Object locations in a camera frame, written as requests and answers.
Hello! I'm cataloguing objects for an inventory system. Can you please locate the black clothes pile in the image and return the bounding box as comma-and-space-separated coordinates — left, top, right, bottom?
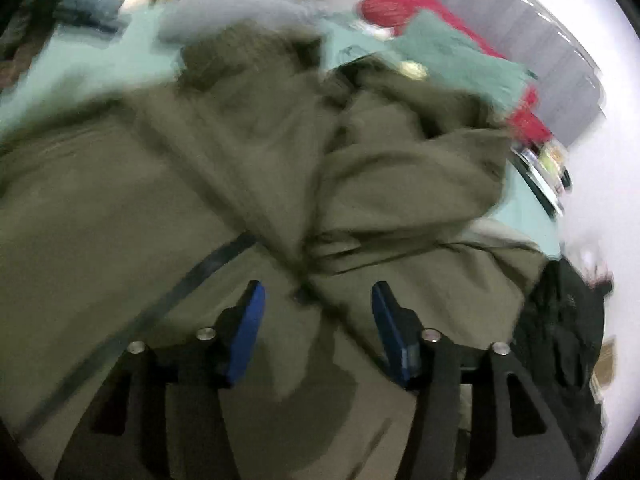
512, 257, 613, 476

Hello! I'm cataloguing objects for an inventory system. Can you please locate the stack of books and papers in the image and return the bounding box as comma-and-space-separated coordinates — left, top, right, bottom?
515, 147, 571, 217

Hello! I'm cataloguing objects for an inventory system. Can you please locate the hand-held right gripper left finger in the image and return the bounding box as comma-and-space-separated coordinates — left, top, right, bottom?
52, 280, 267, 480

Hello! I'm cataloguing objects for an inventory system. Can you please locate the olive green jacket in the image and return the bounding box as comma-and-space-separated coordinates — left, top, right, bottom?
0, 22, 551, 480

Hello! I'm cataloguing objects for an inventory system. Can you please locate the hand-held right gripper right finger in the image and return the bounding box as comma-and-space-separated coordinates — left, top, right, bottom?
371, 281, 583, 480

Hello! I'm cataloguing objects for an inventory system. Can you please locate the green pillow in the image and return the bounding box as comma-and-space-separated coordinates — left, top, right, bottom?
395, 10, 538, 116

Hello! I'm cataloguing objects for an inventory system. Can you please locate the green yellow snack bag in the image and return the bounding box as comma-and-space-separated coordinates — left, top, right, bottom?
537, 141, 568, 181

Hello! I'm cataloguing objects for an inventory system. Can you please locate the grey folded garment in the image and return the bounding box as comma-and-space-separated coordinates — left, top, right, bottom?
157, 0, 326, 43

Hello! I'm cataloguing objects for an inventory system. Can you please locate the grey padded headboard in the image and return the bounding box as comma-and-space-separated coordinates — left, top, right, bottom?
410, 0, 608, 148

